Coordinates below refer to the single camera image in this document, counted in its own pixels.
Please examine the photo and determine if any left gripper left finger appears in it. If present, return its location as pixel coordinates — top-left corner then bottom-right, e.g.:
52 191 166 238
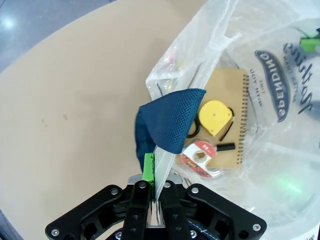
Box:
44 152 157 240

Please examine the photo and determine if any small clear packet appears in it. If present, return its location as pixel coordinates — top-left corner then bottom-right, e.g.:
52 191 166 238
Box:
161 52 188 74

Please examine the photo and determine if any small black bar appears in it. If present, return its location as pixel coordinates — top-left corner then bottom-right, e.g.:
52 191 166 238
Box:
215 142 237 152

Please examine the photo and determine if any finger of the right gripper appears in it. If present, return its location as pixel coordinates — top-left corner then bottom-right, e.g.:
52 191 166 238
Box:
299 26 320 53

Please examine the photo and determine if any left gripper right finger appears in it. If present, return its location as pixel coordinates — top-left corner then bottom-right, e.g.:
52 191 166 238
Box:
159 179 268 240

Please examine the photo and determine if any brown spiral notebook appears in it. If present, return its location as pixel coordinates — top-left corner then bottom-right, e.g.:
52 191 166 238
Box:
174 67 251 171

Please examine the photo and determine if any red white tape dispenser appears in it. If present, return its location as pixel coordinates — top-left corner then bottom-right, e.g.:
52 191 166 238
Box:
180 140 224 180

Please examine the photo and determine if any yellow tape measure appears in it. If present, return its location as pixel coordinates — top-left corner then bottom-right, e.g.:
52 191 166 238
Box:
186 99 237 142

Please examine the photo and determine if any white plastic bag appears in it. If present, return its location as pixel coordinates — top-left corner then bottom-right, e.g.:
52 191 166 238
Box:
134 0 320 240

